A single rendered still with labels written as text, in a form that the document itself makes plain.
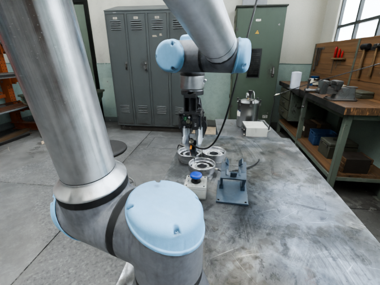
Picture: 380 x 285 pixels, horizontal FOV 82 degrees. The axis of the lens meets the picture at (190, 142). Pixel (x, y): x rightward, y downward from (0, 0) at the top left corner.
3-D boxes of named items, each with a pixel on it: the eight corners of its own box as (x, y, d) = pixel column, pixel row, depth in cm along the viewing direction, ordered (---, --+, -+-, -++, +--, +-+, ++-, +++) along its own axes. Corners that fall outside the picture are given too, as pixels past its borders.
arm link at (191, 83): (182, 74, 70) (207, 74, 69) (182, 89, 72) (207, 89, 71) (177, 76, 64) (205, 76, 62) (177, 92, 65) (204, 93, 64)
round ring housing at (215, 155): (223, 154, 102) (224, 146, 101) (227, 164, 92) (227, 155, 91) (201, 154, 102) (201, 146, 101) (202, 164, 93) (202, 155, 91)
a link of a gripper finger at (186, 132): (177, 154, 73) (180, 128, 70) (181, 147, 79) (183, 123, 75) (186, 155, 73) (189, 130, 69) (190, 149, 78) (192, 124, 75)
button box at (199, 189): (186, 186, 77) (186, 174, 75) (206, 187, 76) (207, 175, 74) (183, 200, 70) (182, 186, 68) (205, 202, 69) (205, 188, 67)
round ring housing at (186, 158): (201, 165, 92) (201, 156, 90) (176, 164, 92) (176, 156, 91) (201, 155, 102) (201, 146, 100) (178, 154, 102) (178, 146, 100)
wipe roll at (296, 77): (287, 87, 277) (290, 71, 270) (297, 87, 276) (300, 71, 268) (290, 89, 267) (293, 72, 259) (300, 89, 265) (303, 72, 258)
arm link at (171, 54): (194, 36, 47) (211, 40, 56) (151, 38, 51) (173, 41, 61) (194, 74, 50) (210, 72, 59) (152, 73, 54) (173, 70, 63)
